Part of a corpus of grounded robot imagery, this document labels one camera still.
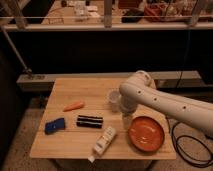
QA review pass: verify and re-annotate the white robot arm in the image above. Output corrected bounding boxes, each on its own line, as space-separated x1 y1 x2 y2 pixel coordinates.
119 70 213 138

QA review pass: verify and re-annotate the blue eraser block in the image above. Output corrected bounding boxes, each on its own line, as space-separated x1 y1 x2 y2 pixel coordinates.
44 118 65 135

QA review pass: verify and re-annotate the white tube bottle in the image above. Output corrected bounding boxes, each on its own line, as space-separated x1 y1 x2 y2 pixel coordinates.
88 126 117 163

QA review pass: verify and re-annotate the orange round plate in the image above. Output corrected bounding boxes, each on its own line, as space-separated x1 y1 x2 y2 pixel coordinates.
128 116 165 152

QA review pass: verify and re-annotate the clear plastic cup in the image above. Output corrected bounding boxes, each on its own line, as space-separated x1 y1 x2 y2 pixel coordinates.
108 90 121 112

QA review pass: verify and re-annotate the wooden table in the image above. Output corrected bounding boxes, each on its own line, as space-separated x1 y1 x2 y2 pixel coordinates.
30 77 176 160

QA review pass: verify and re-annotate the black striped brush block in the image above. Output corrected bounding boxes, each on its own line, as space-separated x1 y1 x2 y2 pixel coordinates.
76 115 103 128

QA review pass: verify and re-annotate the orange carrot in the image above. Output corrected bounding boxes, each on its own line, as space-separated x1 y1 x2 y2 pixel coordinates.
63 102 85 112

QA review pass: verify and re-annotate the diagonal metal strut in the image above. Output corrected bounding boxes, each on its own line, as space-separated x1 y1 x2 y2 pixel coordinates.
0 26 33 78

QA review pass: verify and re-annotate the black floor cable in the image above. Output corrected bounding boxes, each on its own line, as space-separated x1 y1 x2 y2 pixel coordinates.
168 118 213 169

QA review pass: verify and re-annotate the metal frame rail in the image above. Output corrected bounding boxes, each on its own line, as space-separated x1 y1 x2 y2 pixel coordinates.
0 0 213 33

